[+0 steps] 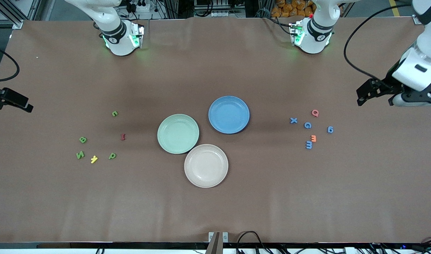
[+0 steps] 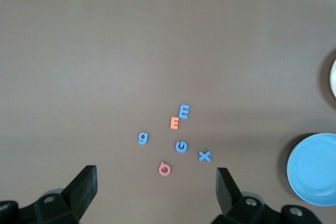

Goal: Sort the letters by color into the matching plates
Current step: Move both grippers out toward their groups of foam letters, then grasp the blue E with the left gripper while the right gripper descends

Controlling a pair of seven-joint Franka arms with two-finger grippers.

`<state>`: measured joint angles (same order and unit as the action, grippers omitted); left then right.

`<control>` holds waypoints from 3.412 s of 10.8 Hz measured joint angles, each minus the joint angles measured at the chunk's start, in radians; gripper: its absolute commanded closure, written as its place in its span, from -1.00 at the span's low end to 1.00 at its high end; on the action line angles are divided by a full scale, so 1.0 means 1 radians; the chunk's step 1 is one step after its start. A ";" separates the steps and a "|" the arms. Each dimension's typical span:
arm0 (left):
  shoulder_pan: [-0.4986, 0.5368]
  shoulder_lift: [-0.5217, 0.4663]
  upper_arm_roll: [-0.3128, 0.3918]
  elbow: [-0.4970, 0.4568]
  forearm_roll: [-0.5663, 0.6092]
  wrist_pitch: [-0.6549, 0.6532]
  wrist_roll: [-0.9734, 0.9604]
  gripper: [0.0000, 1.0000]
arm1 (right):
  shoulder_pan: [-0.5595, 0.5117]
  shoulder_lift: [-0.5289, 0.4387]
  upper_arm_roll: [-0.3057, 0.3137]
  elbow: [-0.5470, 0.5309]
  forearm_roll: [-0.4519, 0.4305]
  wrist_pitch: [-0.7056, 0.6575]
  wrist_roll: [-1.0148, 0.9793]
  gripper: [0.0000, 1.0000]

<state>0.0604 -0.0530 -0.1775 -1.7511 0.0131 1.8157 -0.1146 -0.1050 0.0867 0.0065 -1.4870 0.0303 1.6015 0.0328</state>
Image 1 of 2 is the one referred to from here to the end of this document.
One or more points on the aluminium frame post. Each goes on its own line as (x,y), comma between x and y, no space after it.
(417,20)
(0,24)

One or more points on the bag of orange fruit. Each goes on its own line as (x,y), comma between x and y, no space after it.
(289,8)

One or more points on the blue plate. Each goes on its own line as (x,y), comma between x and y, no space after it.
(228,114)

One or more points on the black table edge rail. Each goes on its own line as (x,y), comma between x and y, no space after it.
(130,245)

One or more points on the blue foam letter M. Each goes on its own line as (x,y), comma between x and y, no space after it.
(308,145)

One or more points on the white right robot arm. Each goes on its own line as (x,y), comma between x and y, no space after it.
(120,46)

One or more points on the green plate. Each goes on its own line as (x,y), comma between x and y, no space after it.
(178,134)

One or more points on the yellow foam letter K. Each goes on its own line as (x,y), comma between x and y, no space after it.
(94,159)

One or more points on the orange foam letter E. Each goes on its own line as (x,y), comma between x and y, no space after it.
(313,138)

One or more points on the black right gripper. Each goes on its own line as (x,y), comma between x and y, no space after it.
(0,97)

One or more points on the beige plate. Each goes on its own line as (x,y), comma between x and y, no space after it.
(206,165)

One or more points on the blue foam letter G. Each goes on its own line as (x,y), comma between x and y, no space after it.
(305,125)

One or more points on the green foam letter N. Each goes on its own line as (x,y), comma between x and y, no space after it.
(80,155)

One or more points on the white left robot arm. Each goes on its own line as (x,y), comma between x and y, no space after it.
(314,38)

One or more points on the matte table cover sheet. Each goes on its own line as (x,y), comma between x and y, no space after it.
(215,211)

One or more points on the blue foam number 6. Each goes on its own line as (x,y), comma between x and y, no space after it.
(328,130)

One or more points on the metal bracket with post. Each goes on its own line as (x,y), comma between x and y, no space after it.
(225,237)

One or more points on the pink foam letter Q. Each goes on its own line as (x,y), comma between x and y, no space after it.
(313,113)

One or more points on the blue foam letter X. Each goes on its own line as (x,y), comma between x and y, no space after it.
(293,120)

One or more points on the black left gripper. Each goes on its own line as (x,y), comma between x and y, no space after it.
(387,84)

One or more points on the green foam letter P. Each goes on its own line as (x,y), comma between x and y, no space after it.
(112,156)

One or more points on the white power strip with plugs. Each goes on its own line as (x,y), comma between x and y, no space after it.
(142,7)

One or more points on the green foam letter B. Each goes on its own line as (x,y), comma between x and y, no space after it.
(82,140)

